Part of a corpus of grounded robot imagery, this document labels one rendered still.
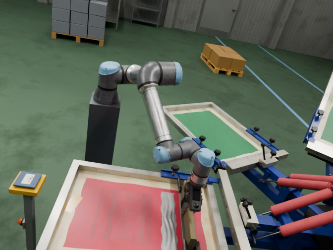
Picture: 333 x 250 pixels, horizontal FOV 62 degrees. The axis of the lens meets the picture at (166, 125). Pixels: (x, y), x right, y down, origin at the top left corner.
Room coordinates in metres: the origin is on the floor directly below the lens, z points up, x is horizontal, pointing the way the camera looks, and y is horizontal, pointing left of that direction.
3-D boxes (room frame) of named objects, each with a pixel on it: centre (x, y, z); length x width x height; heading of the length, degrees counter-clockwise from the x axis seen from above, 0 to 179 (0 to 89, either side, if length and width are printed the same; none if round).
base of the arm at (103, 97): (1.53, 0.40, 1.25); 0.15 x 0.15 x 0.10
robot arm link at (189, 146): (1.04, -0.12, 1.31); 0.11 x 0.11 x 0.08; 38
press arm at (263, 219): (1.01, -0.55, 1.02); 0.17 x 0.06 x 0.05; 99
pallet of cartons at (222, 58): (7.08, -0.97, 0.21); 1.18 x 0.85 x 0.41; 14
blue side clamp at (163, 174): (1.23, -0.18, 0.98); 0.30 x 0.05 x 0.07; 99
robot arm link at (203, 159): (0.98, -0.20, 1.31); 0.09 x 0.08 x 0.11; 38
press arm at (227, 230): (0.99, -0.42, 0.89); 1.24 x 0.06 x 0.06; 99
